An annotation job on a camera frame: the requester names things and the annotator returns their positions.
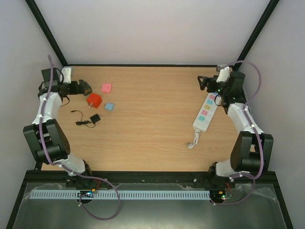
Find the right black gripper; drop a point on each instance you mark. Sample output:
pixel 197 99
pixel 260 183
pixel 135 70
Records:
pixel 209 83

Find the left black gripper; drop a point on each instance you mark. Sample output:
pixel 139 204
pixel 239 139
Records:
pixel 76 90

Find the dark green plug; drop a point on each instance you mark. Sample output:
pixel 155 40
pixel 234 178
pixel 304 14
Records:
pixel 86 89

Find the red cube adapter plug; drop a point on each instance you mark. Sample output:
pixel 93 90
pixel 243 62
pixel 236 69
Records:
pixel 94 100

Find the pink folding socket plug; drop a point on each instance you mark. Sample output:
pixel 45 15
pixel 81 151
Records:
pixel 106 87

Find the white power strip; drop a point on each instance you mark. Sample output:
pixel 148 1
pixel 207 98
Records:
pixel 206 113

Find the blue plug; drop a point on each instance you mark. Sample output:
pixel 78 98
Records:
pixel 109 106

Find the black usb plug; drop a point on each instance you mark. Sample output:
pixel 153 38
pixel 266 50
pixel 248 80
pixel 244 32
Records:
pixel 91 123

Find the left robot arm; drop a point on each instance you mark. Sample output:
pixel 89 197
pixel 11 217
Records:
pixel 45 138

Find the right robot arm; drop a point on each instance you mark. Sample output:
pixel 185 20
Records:
pixel 252 150

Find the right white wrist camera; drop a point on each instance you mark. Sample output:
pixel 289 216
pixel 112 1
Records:
pixel 224 72

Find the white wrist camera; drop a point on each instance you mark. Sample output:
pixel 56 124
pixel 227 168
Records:
pixel 67 74
pixel 224 72

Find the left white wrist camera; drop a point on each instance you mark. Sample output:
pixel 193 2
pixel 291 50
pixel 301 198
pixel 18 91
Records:
pixel 67 74

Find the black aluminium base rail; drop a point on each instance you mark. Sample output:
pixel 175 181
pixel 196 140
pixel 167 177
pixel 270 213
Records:
pixel 192 179

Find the light blue cable duct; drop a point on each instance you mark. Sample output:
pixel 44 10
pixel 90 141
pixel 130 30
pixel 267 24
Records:
pixel 122 194

